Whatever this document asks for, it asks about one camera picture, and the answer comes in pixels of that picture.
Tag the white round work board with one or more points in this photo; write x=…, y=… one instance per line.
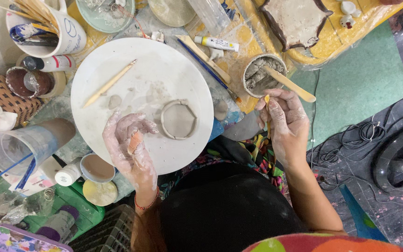
x=145, y=73

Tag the purple printed tray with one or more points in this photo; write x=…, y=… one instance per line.
x=26, y=241

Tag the round tub of grey clay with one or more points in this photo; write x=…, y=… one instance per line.
x=257, y=78

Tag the pointed wooden modelling tool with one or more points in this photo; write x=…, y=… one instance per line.
x=108, y=84

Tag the black plastic basket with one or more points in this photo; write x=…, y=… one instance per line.
x=110, y=231

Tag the small white bottle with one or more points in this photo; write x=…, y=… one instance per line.
x=68, y=174

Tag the white ceramic figurine with red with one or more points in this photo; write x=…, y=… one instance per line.
x=346, y=21

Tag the round yellow lid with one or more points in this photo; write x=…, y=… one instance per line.
x=100, y=192

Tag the beige tape roll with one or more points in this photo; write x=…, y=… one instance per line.
x=61, y=82

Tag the blue stick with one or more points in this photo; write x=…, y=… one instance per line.
x=26, y=173
x=14, y=165

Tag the brown woven basket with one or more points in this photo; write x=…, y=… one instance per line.
x=2, y=96

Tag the crumpled clear plastic bag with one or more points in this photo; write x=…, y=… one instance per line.
x=9, y=203

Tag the green plastic crate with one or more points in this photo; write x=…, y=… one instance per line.
x=82, y=206

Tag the beige round plate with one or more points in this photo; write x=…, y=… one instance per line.
x=171, y=12

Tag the clear plastic cup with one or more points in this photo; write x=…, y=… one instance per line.
x=16, y=147

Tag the black fan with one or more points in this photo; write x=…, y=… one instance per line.
x=401, y=161

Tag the person's right hand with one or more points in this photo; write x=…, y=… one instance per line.
x=290, y=126

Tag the cup of brown liquid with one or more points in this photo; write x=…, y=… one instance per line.
x=97, y=168

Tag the small flat clay lump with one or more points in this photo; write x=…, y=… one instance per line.
x=114, y=102

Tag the grey clay lump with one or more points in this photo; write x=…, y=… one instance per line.
x=220, y=110

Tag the pale green plate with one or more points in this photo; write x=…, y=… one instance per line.
x=100, y=21

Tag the black apron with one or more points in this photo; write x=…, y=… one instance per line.
x=229, y=203

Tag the orange finger bandage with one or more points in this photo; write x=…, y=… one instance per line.
x=135, y=141

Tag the white and yellow paint tube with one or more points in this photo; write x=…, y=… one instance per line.
x=219, y=43

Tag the yellow table under plastic sheet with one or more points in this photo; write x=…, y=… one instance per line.
x=341, y=38

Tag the flat wooden stick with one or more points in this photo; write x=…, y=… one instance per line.
x=201, y=56

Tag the white paint bottle red label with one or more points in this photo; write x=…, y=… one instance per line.
x=54, y=63

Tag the brown stained cup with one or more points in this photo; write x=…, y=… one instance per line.
x=30, y=82

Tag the yellow wooden modelling tool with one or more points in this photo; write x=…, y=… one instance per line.
x=267, y=99

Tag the clear plastic bottle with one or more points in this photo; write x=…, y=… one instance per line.
x=210, y=14

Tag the person's left hand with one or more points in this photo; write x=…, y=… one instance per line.
x=131, y=164

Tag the brown rimmed ceramic tray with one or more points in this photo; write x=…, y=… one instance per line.
x=296, y=21

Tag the wooden spatula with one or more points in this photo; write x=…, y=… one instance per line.
x=292, y=85

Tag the bundle of brushes and sticks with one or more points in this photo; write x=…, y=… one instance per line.
x=35, y=14

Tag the colourful floral garment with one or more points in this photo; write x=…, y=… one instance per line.
x=250, y=154

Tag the white mug with blue print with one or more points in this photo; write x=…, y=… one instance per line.
x=72, y=38

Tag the small white ceramic piece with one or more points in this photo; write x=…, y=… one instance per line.
x=157, y=36

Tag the grey bottle with purple cap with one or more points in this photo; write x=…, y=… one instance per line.
x=60, y=224

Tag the white printed leaflet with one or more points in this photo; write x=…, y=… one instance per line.
x=37, y=182

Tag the blue plastic strip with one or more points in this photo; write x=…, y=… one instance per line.
x=359, y=217

